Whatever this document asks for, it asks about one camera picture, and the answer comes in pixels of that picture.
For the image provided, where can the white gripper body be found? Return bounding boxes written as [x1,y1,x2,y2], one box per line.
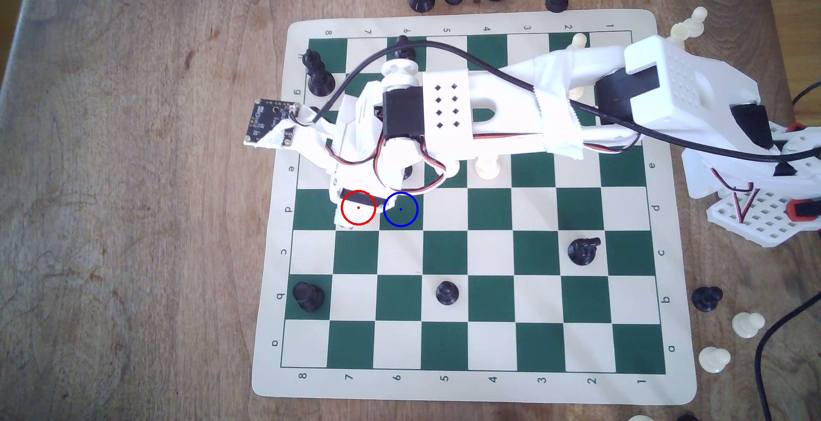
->
[326,80,427,192]

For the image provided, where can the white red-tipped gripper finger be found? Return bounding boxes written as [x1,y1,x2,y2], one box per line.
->
[340,187,379,211]
[329,177,360,231]

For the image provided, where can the tall black chess piece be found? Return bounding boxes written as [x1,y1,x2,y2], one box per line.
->
[301,49,336,98]

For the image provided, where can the black rook piece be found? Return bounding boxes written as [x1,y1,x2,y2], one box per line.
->
[292,282,326,313]

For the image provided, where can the green and cream chess mat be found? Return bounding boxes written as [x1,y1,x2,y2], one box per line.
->
[250,9,699,407]

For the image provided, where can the white bishop piece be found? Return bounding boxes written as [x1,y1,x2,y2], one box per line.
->
[683,6,709,40]

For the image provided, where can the white tape wrap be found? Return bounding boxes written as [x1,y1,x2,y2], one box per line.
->
[532,55,588,160]

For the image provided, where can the red and black clamp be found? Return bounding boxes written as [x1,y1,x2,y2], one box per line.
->
[786,198,821,223]

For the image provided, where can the black camera circuit board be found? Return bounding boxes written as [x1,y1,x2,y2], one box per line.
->
[244,99,302,149]

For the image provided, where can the black camera cable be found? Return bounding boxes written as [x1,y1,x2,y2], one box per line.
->
[292,39,799,164]

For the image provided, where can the white perforated base plate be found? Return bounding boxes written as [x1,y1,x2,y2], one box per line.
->
[706,187,821,249]

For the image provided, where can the thick black cable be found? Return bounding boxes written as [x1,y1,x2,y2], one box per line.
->
[755,293,821,421]

